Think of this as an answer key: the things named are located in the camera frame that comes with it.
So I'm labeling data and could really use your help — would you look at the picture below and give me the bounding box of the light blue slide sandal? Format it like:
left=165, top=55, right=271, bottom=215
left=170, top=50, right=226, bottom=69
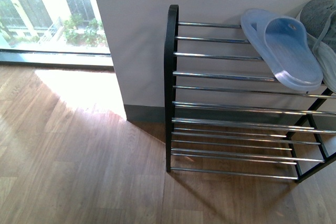
left=240, top=8, right=323, bottom=92

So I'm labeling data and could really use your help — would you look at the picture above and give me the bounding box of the black metal shoe rack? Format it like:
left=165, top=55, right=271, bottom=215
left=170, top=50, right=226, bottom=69
left=164, top=5, right=335, bottom=182

